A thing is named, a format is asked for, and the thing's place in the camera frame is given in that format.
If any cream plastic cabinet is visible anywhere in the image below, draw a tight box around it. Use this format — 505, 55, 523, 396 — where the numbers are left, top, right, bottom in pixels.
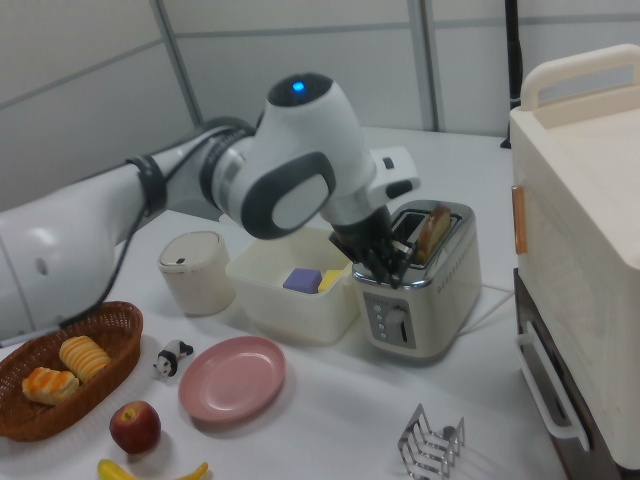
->
508, 43, 640, 472

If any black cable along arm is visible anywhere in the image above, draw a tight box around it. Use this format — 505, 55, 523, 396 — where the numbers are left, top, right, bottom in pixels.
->
47, 117, 261, 332

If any silver metal toast rack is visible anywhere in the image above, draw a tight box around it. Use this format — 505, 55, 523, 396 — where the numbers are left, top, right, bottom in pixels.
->
396, 403, 467, 480

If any cream mini trash can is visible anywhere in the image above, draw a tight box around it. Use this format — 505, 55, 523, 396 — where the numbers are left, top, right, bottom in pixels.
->
157, 230, 237, 317

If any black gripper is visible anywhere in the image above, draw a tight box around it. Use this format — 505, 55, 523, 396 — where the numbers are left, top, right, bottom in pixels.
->
328, 204, 417, 290

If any panda figurine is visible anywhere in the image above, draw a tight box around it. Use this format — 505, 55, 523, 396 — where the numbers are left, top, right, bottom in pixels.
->
152, 339, 196, 382

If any brown wicker basket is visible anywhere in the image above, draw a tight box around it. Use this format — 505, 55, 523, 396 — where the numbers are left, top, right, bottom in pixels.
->
0, 300, 145, 443

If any white plastic storage box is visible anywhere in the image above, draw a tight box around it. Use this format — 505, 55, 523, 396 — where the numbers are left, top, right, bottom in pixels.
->
224, 224, 365, 347

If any yellow foam block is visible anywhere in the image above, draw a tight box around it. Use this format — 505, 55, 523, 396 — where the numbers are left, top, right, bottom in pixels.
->
317, 269, 347, 293

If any black vertical pole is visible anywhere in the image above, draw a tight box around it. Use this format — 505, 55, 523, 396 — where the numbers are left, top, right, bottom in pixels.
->
501, 0, 524, 149

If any red apple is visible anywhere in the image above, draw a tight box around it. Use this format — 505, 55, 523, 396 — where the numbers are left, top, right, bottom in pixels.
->
108, 400, 163, 456

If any purple foam block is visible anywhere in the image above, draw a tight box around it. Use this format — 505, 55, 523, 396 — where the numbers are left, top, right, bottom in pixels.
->
281, 267, 324, 296

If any cream and chrome toaster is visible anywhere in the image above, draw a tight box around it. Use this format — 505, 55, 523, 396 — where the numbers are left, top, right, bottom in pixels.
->
351, 199, 484, 367

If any toast bread slice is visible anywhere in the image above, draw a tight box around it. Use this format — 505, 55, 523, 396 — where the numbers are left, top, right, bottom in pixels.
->
414, 204, 454, 267

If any orange glazed pastry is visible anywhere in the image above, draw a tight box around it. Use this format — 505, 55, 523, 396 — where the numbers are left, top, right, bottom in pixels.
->
20, 366, 82, 407

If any dark brown drawer unit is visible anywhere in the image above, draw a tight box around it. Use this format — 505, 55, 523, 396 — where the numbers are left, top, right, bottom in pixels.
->
513, 267, 632, 480

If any white toaster power cable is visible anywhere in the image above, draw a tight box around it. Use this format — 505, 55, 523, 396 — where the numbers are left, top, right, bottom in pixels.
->
458, 283, 517, 337

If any pink plate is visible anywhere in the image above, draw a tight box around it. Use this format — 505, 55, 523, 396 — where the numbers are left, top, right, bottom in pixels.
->
177, 335, 288, 424

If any striped orange bread roll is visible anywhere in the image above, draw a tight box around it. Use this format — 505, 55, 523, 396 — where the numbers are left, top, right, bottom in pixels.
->
58, 334, 113, 384

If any yellow banana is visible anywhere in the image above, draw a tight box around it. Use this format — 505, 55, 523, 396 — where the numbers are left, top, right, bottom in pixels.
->
96, 458, 210, 480

